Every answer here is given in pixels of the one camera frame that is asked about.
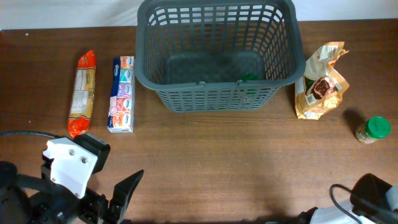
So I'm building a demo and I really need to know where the colourful tissue multipack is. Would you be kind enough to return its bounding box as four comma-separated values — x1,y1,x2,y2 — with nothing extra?
107,56,136,133

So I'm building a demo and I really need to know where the green lid jar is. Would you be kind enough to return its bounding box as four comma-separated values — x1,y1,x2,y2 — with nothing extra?
355,116,391,144
239,73,261,103

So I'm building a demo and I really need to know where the orange snack bag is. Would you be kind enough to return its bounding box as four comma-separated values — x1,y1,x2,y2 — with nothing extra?
295,42,349,120

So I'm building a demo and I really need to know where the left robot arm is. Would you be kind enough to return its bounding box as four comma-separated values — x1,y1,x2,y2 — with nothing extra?
1,134,144,224

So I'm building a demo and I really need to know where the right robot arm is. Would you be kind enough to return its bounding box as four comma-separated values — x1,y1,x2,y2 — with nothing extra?
280,174,397,224

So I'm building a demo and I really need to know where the orange noodle packet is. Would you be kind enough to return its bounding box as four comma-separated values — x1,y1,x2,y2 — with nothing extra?
67,50,96,138

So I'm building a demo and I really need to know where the grey plastic basket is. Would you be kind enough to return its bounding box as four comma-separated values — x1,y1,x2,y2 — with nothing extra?
135,0,305,113

